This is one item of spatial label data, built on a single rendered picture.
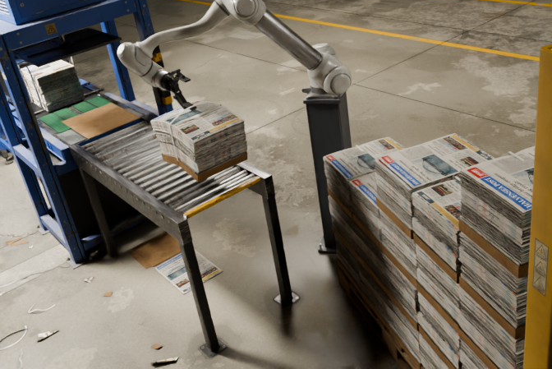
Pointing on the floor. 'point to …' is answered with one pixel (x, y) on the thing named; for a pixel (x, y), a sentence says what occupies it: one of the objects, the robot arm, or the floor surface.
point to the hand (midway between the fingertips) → (189, 93)
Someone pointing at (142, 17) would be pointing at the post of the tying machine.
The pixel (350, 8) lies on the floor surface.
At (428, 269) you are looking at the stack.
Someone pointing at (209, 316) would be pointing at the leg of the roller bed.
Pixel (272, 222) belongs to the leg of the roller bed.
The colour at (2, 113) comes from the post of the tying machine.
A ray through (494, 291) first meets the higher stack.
